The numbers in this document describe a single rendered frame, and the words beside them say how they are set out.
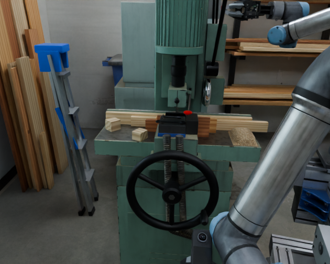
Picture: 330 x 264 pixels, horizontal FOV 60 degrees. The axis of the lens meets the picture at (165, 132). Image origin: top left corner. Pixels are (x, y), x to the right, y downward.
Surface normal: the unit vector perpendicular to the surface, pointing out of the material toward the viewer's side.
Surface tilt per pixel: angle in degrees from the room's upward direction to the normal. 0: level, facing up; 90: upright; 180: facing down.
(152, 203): 90
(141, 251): 90
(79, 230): 0
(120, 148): 90
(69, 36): 90
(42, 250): 0
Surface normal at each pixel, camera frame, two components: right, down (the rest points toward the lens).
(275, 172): -0.51, 0.04
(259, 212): -0.22, 0.20
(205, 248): 0.02, -0.65
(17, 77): 1.00, -0.02
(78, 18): 0.00, 0.37
